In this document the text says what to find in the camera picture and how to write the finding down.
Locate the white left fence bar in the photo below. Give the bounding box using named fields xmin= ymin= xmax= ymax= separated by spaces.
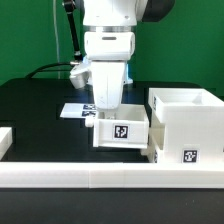
xmin=0 ymin=127 xmax=13 ymax=160

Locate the white drawer cabinet frame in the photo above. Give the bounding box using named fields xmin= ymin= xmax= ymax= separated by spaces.
xmin=148 ymin=88 xmax=224 ymax=164

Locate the black cable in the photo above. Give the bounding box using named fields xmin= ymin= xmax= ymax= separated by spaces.
xmin=25 ymin=62 xmax=83 ymax=79

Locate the white fence bar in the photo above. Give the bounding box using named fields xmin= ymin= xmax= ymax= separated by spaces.
xmin=0 ymin=162 xmax=224 ymax=189
xmin=0 ymin=127 xmax=13 ymax=160

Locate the white drawer box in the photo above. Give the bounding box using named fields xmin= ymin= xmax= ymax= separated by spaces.
xmin=140 ymin=134 xmax=163 ymax=163
xmin=85 ymin=104 xmax=149 ymax=149

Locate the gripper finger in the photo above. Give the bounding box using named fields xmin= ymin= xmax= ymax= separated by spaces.
xmin=104 ymin=110 xmax=115 ymax=119

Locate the white marker sheet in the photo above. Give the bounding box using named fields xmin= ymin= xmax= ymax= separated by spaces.
xmin=60 ymin=103 xmax=96 ymax=118

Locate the white front fence bar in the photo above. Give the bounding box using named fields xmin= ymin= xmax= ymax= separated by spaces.
xmin=0 ymin=162 xmax=224 ymax=189

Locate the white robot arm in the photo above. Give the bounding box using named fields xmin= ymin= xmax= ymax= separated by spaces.
xmin=75 ymin=0 xmax=175 ymax=118

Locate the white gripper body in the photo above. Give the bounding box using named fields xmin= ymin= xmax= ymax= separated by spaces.
xmin=91 ymin=61 xmax=126 ymax=110

